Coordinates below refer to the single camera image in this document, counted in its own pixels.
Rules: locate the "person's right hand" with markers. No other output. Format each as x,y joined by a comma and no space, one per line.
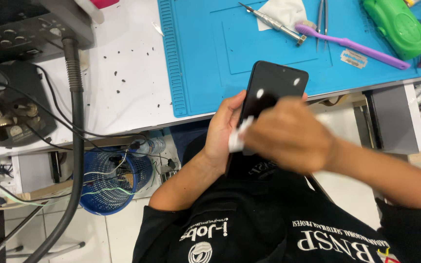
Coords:
291,137

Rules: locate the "person's left hand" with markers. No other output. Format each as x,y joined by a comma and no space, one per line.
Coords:
219,135

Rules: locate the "person's right fingers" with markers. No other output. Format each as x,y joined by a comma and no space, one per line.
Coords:
260,128

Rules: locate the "white cleaning wipe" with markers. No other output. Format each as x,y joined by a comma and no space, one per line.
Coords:
238,137

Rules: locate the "black smartphone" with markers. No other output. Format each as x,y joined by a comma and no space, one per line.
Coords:
272,86

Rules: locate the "blue silicone work mat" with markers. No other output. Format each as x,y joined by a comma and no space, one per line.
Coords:
210,58

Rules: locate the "person's black shirt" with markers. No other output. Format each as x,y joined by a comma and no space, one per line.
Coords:
254,219

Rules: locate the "white power strip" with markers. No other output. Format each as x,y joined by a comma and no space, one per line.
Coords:
167,171

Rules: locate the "silver precision screwdriver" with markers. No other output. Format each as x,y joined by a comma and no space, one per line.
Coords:
274,23

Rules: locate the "clear plastic bottle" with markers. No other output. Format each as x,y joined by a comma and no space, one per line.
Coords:
154,146

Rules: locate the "razor blade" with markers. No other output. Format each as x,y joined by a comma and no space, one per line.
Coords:
353,59

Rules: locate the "white paper sheet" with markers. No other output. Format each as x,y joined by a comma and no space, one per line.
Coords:
287,10

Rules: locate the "metal tweezers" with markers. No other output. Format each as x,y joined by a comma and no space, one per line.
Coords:
320,22

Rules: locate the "purple toothbrush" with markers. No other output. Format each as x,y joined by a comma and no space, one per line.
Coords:
356,46

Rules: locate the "grey open drawer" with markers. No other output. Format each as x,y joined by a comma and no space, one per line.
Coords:
389,120

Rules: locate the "blue mesh waste basket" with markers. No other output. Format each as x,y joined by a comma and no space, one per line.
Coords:
102,190

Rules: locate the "green plastic device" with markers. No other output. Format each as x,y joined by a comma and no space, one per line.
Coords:
398,27

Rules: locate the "yellow object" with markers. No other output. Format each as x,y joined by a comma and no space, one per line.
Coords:
411,2

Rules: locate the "pink object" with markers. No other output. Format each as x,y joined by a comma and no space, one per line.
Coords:
103,3

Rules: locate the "black device with brass fittings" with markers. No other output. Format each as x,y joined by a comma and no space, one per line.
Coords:
16,109

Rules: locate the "black rework station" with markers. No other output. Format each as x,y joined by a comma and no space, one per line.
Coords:
24,27

